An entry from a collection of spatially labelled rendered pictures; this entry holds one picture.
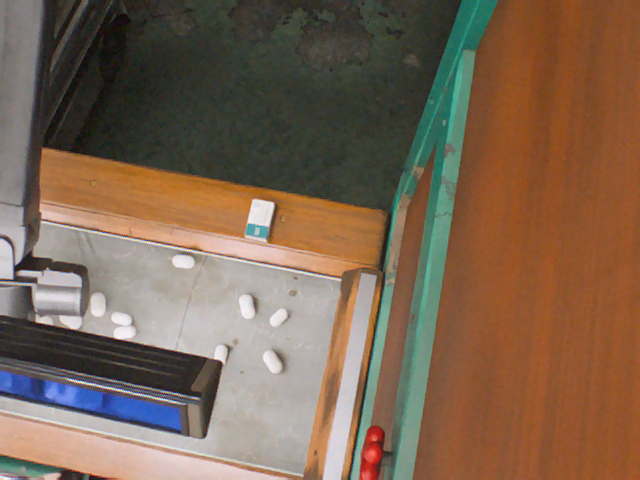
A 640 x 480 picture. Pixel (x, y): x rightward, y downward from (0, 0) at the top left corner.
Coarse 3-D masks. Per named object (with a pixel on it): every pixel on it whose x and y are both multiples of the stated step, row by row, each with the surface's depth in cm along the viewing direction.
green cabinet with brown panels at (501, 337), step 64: (512, 0) 36; (576, 0) 23; (448, 64) 53; (512, 64) 33; (576, 64) 22; (448, 128) 46; (512, 128) 30; (576, 128) 20; (448, 192) 44; (512, 192) 28; (576, 192) 19; (448, 256) 42; (512, 256) 25; (576, 256) 18; (384, 320) 81; (448, 320) 37; (512, 320) 24; (576, 320) 17; (384, 384) 70; (448, 384) 34; (512, 384) 22; (576, 384) 16; (384, 448) 58; (448, 448) 30; (512, 448) 21; (576, 448) 16
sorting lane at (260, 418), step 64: (64, 256) 97; (128, 256) 97; (192, 256) 97; (192, 320) 94; (256, 320) 94; (320, 320) 94; (256, 384) 92; (320, 384) 92; (192, 448) 90; (256, 448) 90
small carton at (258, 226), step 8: (256, 200) 95; (256, 208) 94; (264, 208) 94; (272, 208) 94; (256, 216) 94; (264, 216) 94; (272, 216) 95; (248, 224) 94; (256, 224) 94; (264, 224) 94; (248, 232) 93; (256, 232) 93; (264, 232) 93; (264, 240) 94
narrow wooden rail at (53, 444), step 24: (0, 432) 88; (24, 432) 88; (48, 432) 88; (72, 432) 88; (24, 456) 87; (48, 456) 87; (72, 456) 87; (96, 456) 87; (120, 456) 87; (144, 456) 87; (168, 456) 87; (192, 456) 87
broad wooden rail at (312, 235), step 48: (48, 192) 97; (96, 192) 97; (144, 192) 97; (192, 192) 97; (240, 192) 97; (144, 240) 98; (192, 240) 96; (240, 240) 95; (288, 240) 95; (336, 240) 95; (384, 240) 95
